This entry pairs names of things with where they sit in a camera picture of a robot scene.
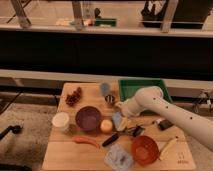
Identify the black handled knife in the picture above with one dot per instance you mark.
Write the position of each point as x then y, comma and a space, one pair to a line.
110, 140

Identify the wooden cutting board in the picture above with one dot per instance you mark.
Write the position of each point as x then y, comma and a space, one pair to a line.
63, 154

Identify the bunch of dark grapes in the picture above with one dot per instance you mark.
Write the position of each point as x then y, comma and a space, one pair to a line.
73, 98

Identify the red bowl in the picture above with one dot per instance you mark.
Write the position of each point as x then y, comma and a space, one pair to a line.
144, 150

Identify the clear plastic bag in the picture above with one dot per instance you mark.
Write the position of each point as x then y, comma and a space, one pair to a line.
118, 158

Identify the small black box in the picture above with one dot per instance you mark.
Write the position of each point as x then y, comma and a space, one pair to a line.
164, 124

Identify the purple bowl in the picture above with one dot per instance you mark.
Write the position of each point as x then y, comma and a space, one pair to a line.
88, 118

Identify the blue grey cup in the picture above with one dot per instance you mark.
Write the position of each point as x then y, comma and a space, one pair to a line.
105, 89

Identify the yellow round fruit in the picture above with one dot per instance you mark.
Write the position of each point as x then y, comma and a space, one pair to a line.
106, 126

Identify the black handle tool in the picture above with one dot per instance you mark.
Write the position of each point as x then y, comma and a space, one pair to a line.
14, 129

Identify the green plastic tray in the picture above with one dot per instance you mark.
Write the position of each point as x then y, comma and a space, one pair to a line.
128, 88

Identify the red chili pepper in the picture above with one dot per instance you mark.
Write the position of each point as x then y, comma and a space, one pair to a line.
86, 140

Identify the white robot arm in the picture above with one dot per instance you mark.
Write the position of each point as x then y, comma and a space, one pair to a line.
151, 98

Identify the blue yellow sponge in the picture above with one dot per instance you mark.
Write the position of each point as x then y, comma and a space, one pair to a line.
120, 122

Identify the white cup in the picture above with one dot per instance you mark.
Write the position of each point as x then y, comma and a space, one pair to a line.
61, 121

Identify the yellow banana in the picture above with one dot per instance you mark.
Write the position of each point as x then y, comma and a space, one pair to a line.
166, 147

